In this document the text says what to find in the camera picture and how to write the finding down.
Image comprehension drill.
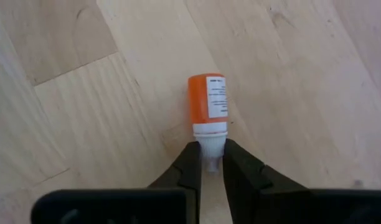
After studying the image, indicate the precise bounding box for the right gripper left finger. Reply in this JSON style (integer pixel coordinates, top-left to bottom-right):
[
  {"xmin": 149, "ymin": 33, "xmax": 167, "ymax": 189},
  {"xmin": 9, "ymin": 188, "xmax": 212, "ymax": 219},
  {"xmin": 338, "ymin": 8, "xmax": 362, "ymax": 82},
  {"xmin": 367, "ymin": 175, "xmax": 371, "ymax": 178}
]
[{"xmin": 30, "ymin": 141, "xmax": 202, "ymax": 224}]

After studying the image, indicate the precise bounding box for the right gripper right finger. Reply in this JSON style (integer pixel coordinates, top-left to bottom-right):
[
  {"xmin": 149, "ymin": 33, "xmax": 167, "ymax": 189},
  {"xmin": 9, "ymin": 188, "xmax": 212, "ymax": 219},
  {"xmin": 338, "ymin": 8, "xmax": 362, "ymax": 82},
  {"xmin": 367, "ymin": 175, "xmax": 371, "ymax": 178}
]
[{"xmin": 223, "ymin": 139, "xmax": 381, "ymax": 224}]

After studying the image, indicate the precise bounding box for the small orange food coloring bottle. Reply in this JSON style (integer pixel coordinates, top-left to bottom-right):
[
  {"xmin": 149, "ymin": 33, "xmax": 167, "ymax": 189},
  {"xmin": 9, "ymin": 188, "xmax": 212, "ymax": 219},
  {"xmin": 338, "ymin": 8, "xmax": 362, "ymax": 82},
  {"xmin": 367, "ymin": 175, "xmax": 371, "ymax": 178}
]
[{"xmin": 187, "ymin": 73, "xmax": 229, "ymax": 174}]

